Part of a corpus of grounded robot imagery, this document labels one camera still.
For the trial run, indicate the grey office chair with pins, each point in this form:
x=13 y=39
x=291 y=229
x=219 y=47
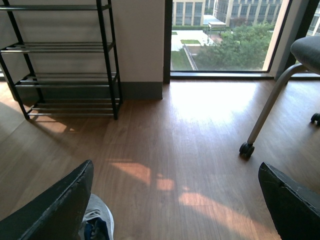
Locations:
x=306 y=51

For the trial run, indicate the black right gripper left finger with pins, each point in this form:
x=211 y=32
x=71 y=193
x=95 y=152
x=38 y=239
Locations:
x=55 y=214

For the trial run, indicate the black metal shoe rack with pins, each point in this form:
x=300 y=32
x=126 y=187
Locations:
x=59 y=57

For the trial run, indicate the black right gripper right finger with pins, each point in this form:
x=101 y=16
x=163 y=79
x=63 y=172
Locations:
x=294 y=208

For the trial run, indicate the grey knit sneaker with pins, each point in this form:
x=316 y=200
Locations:
x=98 y=222

